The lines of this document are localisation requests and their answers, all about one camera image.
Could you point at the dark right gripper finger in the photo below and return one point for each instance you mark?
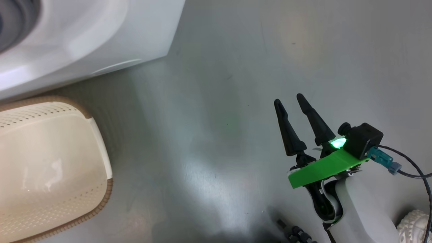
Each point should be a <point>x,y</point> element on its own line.
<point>292,138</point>
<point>319,128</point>

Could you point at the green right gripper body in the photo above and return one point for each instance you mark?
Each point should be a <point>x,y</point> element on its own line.
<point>320,168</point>

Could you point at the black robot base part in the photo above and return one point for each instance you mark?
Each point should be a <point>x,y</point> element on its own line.
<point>297,234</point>

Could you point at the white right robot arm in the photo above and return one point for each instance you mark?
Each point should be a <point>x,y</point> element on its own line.
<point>364,209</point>

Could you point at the white front-load washing machine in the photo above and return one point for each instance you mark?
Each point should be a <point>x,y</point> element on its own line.
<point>118,33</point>

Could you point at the grey rubber door gasket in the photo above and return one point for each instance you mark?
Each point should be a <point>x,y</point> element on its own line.
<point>20,20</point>

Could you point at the white knobbly round object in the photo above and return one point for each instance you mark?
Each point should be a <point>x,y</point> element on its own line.
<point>413,226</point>

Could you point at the cream perforated laundry basket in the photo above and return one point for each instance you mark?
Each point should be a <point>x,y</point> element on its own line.
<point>50,168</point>

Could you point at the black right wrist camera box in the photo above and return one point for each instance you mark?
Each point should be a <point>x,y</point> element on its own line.
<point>362,138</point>

